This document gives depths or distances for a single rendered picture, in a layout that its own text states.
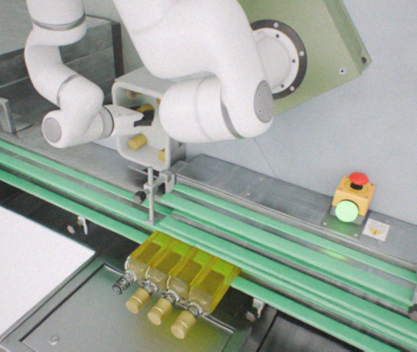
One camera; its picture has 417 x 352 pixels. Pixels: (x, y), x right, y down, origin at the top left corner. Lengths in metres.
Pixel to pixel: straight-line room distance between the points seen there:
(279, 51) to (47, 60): 0.44
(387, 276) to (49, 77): 0.75
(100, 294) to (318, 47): 0.78
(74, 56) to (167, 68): 1.38
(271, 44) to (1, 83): 1.15
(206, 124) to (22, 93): 1.28
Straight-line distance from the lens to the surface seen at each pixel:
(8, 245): 1.36
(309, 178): 1.05
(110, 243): 1.35
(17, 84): 1.78
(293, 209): 0.99
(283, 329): 1.16
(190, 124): 0.61
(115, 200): 1.18
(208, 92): 0.59
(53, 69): 0.89
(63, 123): 0.87
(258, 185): 1.05
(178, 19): 0.56
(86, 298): 1.17
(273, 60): 0.79
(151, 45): 0.58
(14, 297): 1.21
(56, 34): 0.76
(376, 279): 0.91
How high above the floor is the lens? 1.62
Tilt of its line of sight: 47 degrees down
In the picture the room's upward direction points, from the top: 133 degrees counter-clockwise
